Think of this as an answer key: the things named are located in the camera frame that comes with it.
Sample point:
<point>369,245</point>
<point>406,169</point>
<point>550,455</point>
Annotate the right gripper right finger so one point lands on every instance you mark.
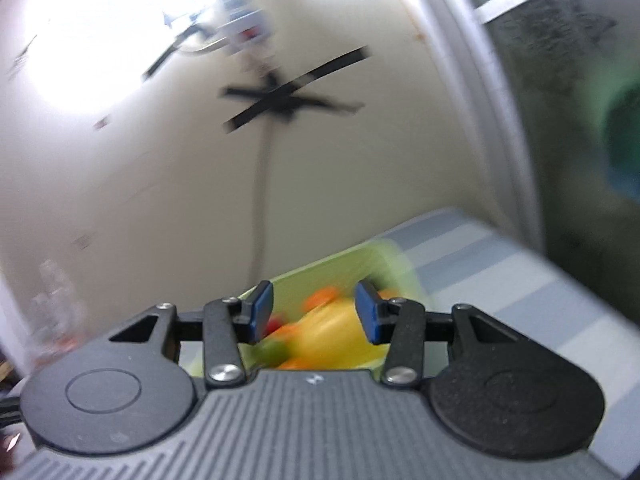
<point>400,323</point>

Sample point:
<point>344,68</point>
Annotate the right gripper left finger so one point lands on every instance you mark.
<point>227,323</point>

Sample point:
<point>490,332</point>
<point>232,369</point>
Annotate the red tomato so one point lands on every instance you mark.
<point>275,322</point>

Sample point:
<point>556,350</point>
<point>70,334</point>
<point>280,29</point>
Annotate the yellow lemon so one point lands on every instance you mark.
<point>332,338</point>

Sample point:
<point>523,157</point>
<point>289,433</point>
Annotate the green plastic basket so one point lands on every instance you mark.
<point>380,262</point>

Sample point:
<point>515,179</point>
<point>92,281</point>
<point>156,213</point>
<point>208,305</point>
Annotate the clear plastic bag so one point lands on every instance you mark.
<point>56,316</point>

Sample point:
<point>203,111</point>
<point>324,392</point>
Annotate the black tape cross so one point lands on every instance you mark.
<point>282,99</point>

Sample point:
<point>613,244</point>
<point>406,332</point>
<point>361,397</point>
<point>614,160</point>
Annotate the black tape strip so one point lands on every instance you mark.
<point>191,30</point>

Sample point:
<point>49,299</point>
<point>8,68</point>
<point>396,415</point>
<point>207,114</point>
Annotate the white power strip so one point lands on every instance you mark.
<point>244,25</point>

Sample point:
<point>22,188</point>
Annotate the frosted glass door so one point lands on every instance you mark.
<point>550,88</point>

